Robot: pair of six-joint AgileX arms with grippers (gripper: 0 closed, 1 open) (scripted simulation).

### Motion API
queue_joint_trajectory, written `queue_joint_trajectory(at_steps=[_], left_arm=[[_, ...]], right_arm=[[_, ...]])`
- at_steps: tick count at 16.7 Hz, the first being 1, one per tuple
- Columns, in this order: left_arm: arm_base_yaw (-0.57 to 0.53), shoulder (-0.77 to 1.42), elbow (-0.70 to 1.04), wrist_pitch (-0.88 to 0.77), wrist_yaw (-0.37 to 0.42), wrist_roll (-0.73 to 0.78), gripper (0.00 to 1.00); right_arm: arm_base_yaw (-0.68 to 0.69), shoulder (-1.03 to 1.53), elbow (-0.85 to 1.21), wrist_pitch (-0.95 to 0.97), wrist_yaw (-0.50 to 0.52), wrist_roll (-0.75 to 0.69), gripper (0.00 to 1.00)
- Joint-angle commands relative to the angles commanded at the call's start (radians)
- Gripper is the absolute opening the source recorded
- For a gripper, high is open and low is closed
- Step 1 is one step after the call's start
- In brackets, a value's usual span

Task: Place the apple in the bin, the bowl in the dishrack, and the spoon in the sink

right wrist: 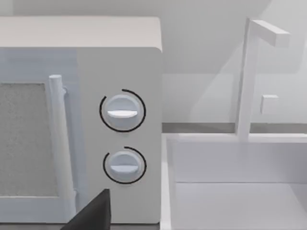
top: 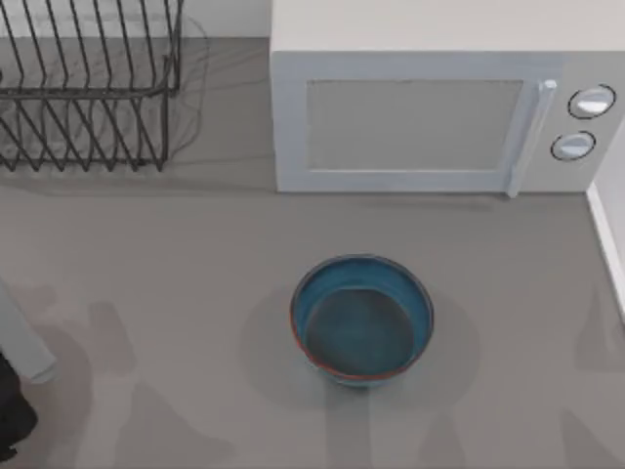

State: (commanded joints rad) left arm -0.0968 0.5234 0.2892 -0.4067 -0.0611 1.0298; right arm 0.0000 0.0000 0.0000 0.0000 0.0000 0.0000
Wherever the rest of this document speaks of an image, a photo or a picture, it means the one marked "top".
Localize blue bowl with red rim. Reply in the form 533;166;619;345
289;253;436;392

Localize pale microwave door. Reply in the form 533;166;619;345
271;50;563;197

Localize pale microwave oven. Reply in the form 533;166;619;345
269;0;625;199

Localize small round microwave knob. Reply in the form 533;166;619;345
550;130;598;162

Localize large round microwave knob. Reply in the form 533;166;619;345
566;83;618;120

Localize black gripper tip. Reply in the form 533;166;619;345
0;350;40;459

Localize black wire dish rack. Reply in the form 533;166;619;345
0;0;187;174

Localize pale microwave door handle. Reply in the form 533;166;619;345
506;78;559;199

